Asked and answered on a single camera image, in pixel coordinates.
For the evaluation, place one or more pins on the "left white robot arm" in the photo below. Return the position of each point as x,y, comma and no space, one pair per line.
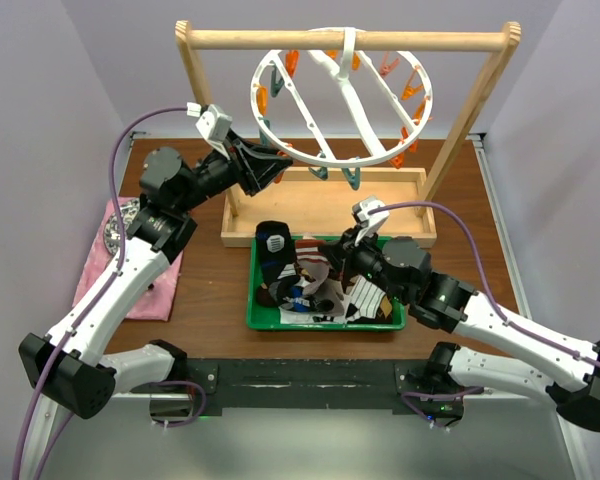
67,363

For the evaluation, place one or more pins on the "black blue sports sock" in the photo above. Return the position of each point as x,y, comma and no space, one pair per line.
277,259

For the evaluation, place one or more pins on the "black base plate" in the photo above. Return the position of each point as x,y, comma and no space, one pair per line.
313,384

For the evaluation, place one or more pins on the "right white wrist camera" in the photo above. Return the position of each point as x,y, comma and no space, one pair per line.
369,217

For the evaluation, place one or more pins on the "white black striped sock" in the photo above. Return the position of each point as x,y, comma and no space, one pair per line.
367,303

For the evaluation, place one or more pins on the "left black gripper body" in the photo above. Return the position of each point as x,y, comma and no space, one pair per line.
217,174

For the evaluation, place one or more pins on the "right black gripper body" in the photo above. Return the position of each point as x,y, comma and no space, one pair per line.
364,257

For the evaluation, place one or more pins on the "pink cloth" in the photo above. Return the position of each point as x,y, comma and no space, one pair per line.
156,302

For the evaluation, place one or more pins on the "blue patterned plate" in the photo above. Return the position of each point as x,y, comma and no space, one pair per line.
112,231

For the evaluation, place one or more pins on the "green plastic bin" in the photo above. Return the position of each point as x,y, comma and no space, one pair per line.
262,318

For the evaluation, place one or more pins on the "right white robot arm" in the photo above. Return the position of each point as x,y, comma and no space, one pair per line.
535,361

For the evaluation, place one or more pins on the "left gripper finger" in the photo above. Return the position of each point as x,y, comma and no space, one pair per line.
239,145
264,171

